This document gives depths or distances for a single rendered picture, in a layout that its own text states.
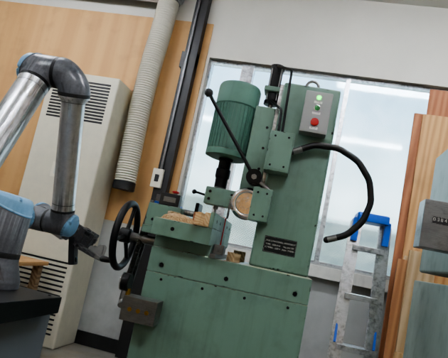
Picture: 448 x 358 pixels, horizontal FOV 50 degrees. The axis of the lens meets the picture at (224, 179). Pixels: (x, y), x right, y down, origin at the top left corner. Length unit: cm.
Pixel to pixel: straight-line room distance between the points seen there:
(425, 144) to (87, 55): 248
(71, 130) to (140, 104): 158
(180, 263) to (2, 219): 61
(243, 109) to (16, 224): 95
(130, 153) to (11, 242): 190
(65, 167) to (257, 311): 87
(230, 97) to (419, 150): 159
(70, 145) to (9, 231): 48
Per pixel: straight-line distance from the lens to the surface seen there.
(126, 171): 330
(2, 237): 151
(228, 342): 172
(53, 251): 332
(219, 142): 190
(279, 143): 176
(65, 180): 188
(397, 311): 296
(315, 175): 183
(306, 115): 182
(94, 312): 353
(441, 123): 328
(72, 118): 184
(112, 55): 381
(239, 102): 193
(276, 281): 169
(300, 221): 180
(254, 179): 177
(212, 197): 191
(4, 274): 152
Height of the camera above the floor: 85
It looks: 8 degrees up
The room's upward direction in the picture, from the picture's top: 12 degrees clockwise
